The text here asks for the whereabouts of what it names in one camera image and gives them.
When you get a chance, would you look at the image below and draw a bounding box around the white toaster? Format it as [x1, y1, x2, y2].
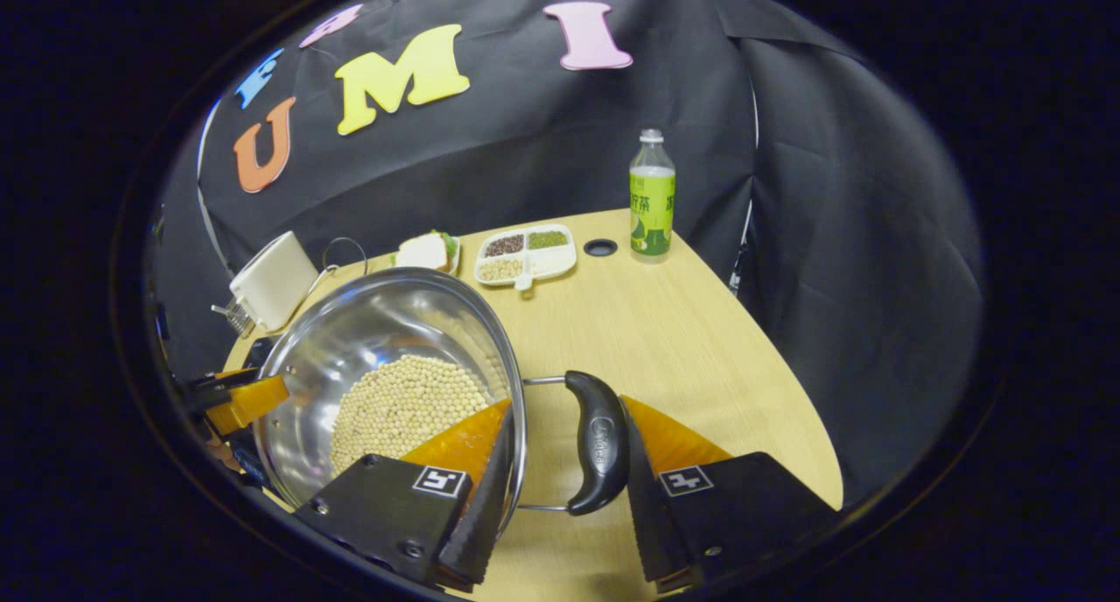
[229, 231, 320, 332]

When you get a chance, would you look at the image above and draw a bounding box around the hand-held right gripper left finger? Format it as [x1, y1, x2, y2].
[293, 398, 517, 592]

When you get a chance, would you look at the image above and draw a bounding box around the small metal wire rack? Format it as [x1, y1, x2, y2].
[210, 297, 259, 339]

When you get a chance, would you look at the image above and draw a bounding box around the small serving plate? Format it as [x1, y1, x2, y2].
[389, 230, 462, 277]

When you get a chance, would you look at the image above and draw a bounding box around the white bread sandwich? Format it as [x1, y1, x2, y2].
[395, 232, 452, 272]

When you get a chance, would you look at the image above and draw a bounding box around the stainless steel pot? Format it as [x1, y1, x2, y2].
[252, 267, 631, 517]

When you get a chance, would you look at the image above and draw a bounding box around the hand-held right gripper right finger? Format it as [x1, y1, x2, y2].
[619, 395, 841, 594]

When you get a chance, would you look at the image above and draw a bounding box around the pile of soybeans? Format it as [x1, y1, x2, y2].
[328, 354, 491, 476]

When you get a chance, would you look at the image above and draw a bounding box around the white divided grain tray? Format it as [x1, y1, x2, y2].
[473, 224, 578, 292]

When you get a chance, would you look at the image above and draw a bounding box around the black backdrop cloth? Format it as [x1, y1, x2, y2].
[144, 0, 985, 507]

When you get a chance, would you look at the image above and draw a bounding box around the green label drink bottle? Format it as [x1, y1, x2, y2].
[629, 129, 676, 263]

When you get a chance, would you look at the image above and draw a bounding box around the black power cable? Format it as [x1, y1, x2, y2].
[319, 237, 370, 279]

